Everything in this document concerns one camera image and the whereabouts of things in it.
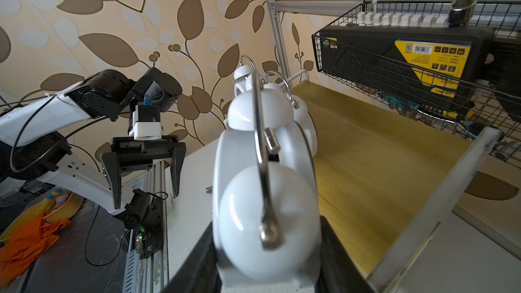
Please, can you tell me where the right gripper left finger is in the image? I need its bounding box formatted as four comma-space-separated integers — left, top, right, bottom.
161, 222, 222, 293

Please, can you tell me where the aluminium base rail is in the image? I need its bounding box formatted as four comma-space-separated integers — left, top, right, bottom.
122, 161, 168, 292

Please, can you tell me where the back wire basket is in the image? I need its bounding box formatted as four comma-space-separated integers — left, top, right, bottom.
312, 0, 520, 167

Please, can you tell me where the white twin-bell clock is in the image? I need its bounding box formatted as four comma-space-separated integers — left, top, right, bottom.
233, 55, 256, 97
212, 72, 321, 288
265, 69, 318, 157

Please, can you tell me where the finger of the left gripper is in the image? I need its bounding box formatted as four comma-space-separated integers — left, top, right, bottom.
100, 152, 122, 210
170, 142, 187, 198

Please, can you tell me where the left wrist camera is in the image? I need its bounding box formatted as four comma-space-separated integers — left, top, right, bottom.
128, 96, 162, 141

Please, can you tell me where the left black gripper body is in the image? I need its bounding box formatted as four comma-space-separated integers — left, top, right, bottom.
109, 136, 179, 171

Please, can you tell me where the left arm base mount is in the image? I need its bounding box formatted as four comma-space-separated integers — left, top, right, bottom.
134, 191, 168, 260

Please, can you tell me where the orange cloth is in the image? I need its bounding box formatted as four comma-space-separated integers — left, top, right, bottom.
1, 213, 71, 287

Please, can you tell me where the wooden two-tier shelf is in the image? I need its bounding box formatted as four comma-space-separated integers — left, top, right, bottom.
291, 70, 500, 292

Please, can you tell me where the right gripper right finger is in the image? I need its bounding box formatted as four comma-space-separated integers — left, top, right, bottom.
315, 216, 374, 293

